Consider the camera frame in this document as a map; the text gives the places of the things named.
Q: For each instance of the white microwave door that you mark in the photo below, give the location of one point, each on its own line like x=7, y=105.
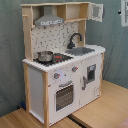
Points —
x=96, y=12

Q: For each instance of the wooden toy kitchen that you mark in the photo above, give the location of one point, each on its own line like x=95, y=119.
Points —
x=55, y=38

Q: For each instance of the right red stove knob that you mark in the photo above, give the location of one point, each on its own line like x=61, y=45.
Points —
x=74, y=69

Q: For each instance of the red stove knob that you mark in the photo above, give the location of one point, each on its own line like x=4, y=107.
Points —
x=56, y=75
x=74, y=69

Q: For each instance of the left red stove knob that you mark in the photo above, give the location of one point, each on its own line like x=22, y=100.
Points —
x=56, y=75

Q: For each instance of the grey toy sink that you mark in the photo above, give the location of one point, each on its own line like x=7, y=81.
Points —
x=79, y=51

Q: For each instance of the black toy stovetop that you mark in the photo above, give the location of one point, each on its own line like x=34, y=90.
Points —
x=57, y=58

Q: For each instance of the black toy faucet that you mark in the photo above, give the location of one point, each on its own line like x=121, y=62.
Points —
x=71, y=43

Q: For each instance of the silver toy pot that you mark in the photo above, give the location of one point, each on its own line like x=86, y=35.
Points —
x=45, y=56

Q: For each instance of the white cupboard door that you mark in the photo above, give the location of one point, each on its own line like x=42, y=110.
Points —
x=90, y=79

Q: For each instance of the white oven door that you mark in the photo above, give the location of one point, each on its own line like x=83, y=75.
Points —
x=63, y=99

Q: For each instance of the grey range hood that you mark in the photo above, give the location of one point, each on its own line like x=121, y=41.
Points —
x=48, y=18

